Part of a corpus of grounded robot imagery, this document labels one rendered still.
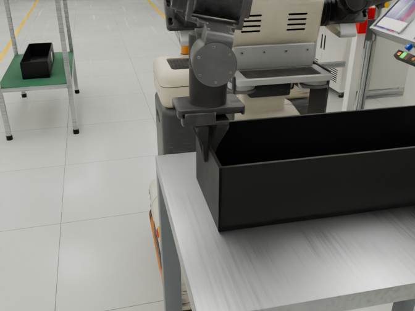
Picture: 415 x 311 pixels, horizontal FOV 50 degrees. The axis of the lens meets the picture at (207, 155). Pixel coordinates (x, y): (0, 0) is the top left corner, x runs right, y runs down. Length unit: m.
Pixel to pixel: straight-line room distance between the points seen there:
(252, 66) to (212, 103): 0.55
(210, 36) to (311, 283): 0.34
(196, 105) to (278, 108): 0.68
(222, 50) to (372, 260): 0.36
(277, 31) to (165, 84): 0.43
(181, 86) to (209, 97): 0.81
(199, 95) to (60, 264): 1.42
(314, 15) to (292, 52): 0.11
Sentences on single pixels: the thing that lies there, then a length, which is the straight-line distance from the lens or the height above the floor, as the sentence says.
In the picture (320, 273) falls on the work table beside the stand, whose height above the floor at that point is 0.80.
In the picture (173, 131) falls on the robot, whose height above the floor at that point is 0.61.
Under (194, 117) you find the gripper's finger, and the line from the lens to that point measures 0.66.
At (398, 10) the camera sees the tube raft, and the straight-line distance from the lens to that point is 2.81.
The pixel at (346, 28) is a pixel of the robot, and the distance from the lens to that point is 1.32.
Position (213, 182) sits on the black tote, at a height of 0.87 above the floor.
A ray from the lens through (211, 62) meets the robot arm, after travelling 0.58.
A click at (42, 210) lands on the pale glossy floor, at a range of 2.34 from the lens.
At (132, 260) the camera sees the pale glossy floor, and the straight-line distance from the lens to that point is 1.93.
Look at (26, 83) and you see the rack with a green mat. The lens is 3.11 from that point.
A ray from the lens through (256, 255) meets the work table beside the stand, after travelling 0.66.
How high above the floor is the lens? 1.21
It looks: 26 degrees down
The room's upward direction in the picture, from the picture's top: straight up
